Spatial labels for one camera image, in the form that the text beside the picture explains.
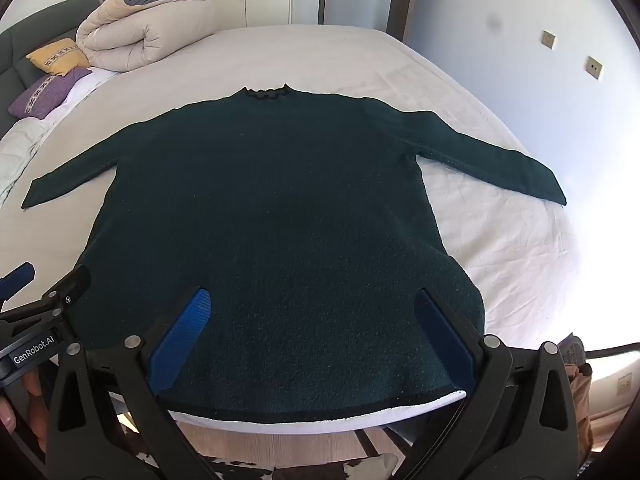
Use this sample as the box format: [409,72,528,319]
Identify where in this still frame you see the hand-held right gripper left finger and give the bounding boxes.
[47,286,221,480]

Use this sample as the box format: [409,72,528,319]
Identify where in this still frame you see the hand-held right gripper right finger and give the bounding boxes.
[400,287,596,480]

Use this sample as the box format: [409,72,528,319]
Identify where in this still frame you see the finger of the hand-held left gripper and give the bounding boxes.
[0,262,37,307]
[44,265,93,310]

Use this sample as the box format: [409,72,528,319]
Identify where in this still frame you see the dark green sweater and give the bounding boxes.
[21,84,567,426]

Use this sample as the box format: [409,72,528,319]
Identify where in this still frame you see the person's left hand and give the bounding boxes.
[0,367,52,456]

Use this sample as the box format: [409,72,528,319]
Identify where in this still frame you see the light grey quilted blanket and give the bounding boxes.
[0,119,51,206]

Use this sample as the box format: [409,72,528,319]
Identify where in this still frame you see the person's leg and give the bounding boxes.
[557,332,597,463]

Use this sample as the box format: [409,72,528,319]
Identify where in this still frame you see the cowhide rug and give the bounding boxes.
[125,440,416,480]

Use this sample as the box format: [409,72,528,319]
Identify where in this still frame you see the purple patterned pillow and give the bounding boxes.
[8,67,93,120]

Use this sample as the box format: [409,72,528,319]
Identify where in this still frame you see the white pillow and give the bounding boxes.
[50,66,122,111]

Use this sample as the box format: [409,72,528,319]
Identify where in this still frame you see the yellow patterned pillow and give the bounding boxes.
[26,38,91,77]

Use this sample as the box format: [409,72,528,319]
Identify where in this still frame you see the grey padded headboard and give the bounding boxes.
[0,0,108,136]

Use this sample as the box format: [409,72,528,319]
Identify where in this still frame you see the beige folded duvet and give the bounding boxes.
[76,0,221,72]

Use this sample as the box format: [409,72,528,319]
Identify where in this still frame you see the white bed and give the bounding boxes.
[0,24,640,433]

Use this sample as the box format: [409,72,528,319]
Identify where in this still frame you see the brown door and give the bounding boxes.
[386,0,426,43]

